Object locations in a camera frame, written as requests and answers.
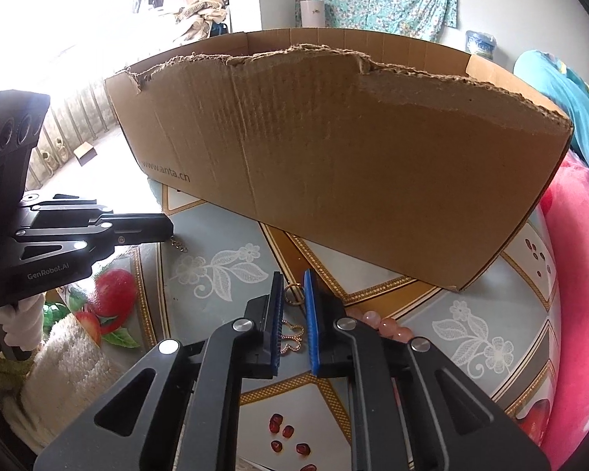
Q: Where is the blue printed quilt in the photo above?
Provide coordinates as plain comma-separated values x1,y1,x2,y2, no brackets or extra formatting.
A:
513,49,589,187

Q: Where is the white fluffy clothing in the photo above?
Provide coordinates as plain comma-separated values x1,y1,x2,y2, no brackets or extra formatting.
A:
10,311,128,447

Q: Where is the person's left hand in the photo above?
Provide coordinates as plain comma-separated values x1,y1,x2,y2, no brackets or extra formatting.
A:
0,294,48,355

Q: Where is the small cardboard floor box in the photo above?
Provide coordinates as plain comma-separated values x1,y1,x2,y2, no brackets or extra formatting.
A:
73,143,99,166

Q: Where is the pink fleece blanket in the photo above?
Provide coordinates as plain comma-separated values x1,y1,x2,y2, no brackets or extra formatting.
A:
540,150,589,471

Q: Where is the green knitted cloth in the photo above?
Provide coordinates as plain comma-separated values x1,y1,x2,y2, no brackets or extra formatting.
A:
0,343,30,396

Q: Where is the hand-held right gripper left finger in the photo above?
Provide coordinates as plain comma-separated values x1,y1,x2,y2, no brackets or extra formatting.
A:
33,271,284,471

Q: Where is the fruit print tablecloth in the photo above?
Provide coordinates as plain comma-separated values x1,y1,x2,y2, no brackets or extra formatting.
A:
44,177,565,471

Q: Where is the brown cardboard box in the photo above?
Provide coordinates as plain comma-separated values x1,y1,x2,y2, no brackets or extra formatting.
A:
104,29,574,292

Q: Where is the pink bead bracelet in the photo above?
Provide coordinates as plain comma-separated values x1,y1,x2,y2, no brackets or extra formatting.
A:
346,308,418,344

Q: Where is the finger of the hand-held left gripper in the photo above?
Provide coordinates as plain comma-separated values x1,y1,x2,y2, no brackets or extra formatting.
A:
17,195,115,229
11,212,176,262

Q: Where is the metal window railing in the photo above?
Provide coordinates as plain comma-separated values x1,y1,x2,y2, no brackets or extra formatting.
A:
24,73,123,182

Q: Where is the pile of beige clothes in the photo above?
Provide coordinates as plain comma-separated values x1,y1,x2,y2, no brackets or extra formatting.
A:
174,0,229,42

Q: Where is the gold clover pendant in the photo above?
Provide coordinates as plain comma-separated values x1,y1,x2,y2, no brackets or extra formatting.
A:
280,283,306,354

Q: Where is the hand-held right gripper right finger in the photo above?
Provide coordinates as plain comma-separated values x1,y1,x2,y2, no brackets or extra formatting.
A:
303,269,551,471

